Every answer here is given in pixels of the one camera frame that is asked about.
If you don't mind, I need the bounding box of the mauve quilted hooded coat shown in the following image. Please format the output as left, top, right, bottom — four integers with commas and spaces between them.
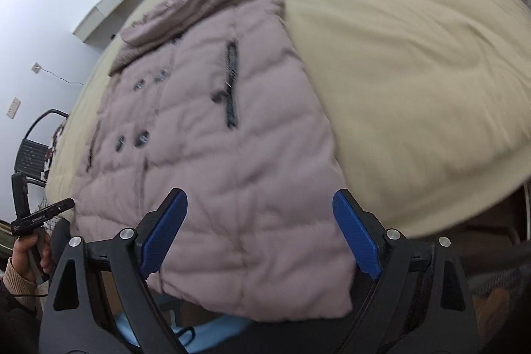
68, 0, 353, 323

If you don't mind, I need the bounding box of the black metal chair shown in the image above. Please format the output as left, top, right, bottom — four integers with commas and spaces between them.
14, 109, 69, 189

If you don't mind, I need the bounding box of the person's left hand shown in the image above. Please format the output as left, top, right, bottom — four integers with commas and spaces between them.
10, 232, 54, 284

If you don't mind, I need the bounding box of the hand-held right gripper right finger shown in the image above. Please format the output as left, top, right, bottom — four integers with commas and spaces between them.
332, 188, 488, 354

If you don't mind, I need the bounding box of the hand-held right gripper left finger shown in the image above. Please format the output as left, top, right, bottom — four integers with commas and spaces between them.
38, 188, 188, 354

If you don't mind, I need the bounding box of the bed with beige sheet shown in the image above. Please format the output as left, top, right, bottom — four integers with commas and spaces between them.
45, 0, 531, 239

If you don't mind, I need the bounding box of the brown white checkered cushion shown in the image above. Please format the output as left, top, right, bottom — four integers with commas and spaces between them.
43, 122, 69, 172

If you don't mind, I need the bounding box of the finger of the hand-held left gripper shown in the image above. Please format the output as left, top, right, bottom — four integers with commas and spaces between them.
12, 173, 28, 221

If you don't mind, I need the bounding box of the white wall-mounted desk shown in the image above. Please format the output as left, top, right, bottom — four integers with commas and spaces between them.
72, 0, 167, 43

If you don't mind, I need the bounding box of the thin wall cable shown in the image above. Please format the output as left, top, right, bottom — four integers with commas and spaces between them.
39, 68, 86, 86

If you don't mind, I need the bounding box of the person's left forearm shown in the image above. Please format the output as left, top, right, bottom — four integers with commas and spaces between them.
0, 258, 42, 354

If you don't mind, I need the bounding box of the blue plastic item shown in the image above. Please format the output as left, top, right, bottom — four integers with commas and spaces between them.
114, 310, 254, 354

